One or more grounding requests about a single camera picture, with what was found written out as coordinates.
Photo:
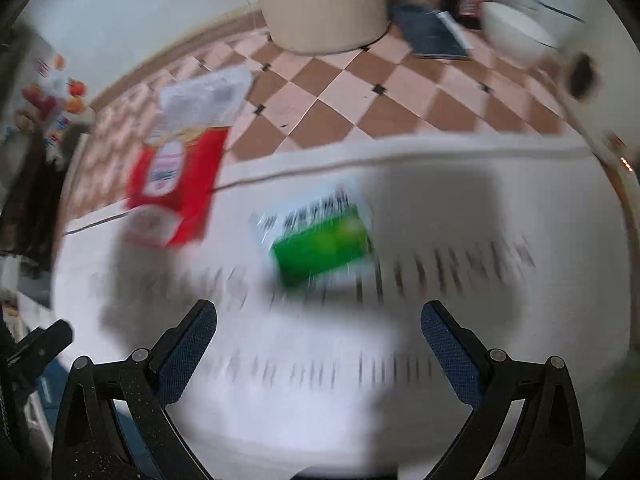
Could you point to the white and green packet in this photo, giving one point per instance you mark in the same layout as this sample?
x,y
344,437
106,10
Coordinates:
x,y
320,245

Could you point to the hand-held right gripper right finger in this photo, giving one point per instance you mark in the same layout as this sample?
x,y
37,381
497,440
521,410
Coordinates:
x,y
450,355

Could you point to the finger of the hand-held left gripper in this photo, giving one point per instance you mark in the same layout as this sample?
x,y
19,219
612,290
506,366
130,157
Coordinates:
x,y
45,340

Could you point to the small black cap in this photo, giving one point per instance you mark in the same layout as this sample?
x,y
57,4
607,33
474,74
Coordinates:
x,y
582,76

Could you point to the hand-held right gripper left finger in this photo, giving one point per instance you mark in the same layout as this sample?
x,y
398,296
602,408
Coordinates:
x,y
187,350

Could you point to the red snack packet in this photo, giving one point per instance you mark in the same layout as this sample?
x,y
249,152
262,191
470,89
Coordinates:
x,y
175,175

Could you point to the white bowl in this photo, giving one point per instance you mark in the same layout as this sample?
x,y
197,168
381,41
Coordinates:
x,y
515,32

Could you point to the checkered table mat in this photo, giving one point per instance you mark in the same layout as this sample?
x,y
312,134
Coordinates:
x,y
350,95

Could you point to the cream utensil holder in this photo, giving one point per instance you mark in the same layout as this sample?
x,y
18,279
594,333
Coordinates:
x,y
320,5

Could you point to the set of colourful wall stickers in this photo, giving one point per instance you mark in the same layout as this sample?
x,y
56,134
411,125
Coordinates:
x,y
55,95

